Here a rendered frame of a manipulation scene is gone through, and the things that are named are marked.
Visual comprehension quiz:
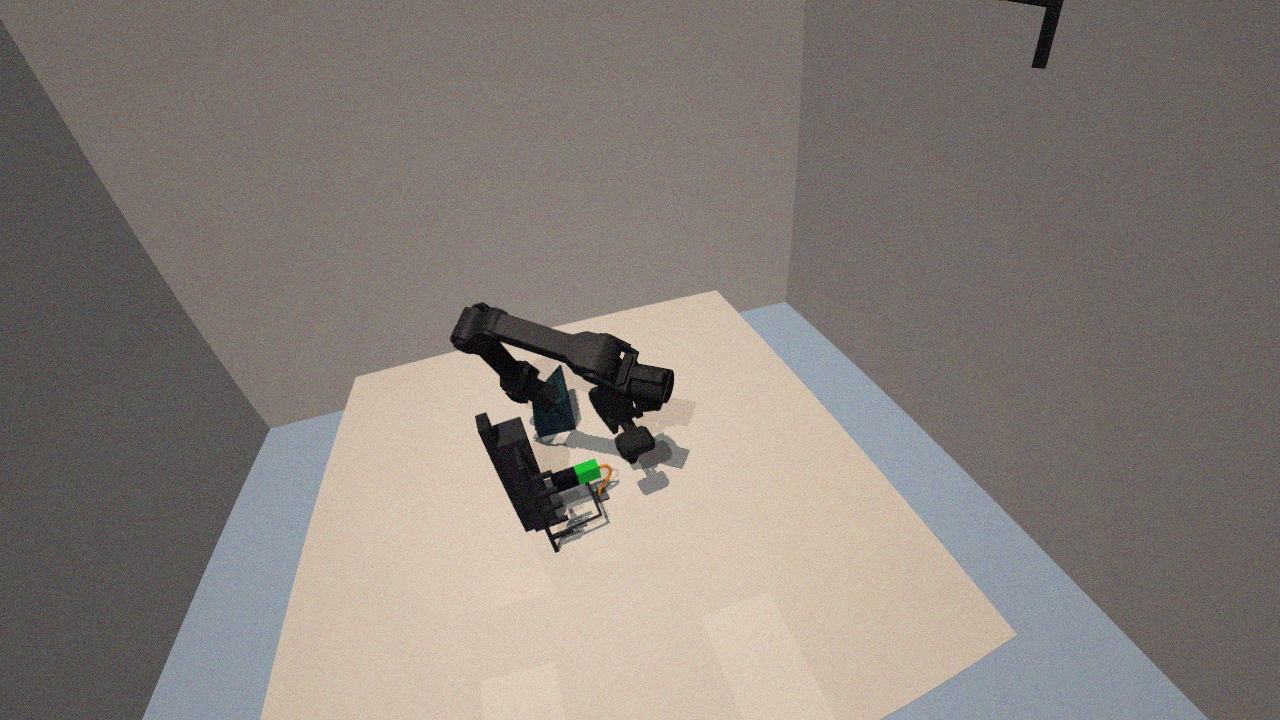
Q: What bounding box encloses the black post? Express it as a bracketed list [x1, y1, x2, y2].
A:
[475, 413, 544, 532]

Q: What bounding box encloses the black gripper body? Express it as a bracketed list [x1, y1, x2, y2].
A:
[588, 386, 655, 460]

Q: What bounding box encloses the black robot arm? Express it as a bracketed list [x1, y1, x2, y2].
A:
[451, 302, 675, 419]

